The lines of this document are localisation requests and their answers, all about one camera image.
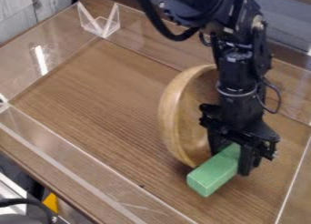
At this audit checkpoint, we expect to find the green rectangular block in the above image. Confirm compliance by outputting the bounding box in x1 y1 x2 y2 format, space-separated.
186 143 240 198

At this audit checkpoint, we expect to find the clear acrylic tray wall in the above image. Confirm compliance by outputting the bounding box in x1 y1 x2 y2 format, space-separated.
0 96 196 224

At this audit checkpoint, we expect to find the brown wooden bowl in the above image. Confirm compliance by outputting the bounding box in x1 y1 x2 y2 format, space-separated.
156 65 218 168

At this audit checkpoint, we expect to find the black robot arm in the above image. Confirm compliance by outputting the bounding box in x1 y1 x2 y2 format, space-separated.
137 0 280 176

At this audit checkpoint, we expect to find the black cable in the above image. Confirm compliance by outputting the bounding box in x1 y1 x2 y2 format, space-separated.
0 198 53 224

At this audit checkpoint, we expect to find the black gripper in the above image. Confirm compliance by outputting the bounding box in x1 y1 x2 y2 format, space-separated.
198 78 280 177

